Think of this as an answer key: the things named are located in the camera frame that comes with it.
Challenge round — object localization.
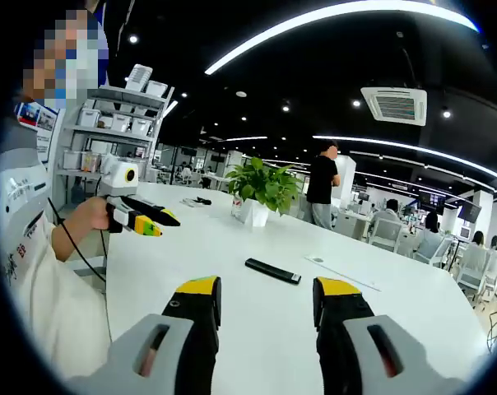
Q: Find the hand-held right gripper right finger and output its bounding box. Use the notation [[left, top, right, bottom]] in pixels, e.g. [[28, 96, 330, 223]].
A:
[[312, 276, 466, 395]]

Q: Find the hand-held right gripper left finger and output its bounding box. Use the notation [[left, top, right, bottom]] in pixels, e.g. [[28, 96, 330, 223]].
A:
[[65, 275, 223, 395]]

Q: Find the black remote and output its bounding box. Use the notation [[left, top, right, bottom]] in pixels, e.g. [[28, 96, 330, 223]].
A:
[[244, 258, 302, 286]]

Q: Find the person's left hand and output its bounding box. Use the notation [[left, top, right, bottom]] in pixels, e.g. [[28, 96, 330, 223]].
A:
[[72, 196, 110, 232]]

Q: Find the grey metal storage shelf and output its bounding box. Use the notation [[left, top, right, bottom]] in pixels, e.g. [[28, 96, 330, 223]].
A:
[[50, 84, 175, 207]]

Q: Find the group of white storage bins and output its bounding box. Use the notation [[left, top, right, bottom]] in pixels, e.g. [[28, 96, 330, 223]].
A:
[[62, 63, 170, 173]]

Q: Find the white table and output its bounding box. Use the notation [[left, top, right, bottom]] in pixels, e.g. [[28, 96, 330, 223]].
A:
[[53, 180, 490, 395]]

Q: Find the white body-worn device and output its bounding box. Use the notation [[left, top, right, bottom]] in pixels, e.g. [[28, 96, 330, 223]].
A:
[[0, 151, 54, 231]]

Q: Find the white plant pot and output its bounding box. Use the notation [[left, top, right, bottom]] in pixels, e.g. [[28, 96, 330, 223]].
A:
[[239, 198, 271, 228]]

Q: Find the white office chair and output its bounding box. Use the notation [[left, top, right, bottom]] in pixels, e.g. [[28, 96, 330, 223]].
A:
[[368, 216, 404, 253], [455, 245, 497, 308]]

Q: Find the green leafy plant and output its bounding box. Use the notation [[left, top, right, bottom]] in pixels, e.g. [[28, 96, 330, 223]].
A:
[[225, 156, 303, 215]]

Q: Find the person in white shirt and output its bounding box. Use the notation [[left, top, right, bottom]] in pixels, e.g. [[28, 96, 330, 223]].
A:
[[0, 117, 114, 382]]

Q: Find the curved ceiling light strip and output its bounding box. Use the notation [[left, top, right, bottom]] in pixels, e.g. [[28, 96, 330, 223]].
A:
[[204, 0, 480, 76], [312, 134, 497, 186]]

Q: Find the black angled monitor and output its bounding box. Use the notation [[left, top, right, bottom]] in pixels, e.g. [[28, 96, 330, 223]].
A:
[[458, 201, 482, 221]]

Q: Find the ceiling air conditioner vent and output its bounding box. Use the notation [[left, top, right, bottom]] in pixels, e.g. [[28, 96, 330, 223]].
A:
[[360, 86, 429, 127]]

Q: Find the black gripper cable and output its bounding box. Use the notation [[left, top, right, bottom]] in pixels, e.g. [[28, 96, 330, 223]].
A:
[[45, 196, 109, 285]]

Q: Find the white table cable cover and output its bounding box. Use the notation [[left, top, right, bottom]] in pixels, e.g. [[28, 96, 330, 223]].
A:
[[304, 253, 381, 292]]

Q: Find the blue white wall display board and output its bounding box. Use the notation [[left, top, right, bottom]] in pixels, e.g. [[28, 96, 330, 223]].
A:
[[13, 100, 63, 165]]

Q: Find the dark wall screen array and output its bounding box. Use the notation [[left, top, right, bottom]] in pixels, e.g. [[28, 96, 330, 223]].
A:
[[419, 193, 447, 215]]

